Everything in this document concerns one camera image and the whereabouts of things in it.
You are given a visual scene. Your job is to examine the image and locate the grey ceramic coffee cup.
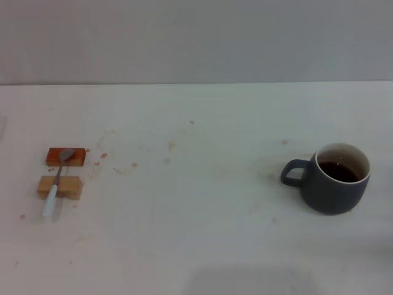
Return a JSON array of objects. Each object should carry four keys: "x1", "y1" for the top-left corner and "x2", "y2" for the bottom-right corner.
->
[{"x1": 279, "y1": 141, "x2": 371, "y2": 216}]

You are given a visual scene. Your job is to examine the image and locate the light blue handled spoon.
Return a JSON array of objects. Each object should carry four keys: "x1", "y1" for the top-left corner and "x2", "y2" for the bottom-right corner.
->
[{"x1": 42, "y1": 148, "x2": 76, "y2": 218}]

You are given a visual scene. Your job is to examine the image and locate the red-brown wooden block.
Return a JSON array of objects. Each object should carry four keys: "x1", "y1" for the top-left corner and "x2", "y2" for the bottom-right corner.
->
[{"x1": 45, "y1": 147, "x2": 87, "y2": 168}]

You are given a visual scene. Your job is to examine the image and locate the light notched wooden block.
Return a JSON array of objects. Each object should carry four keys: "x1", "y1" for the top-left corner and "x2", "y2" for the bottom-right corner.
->
[{"x1": 37, "y1": 175, "x2": 84, "y2": 201}]

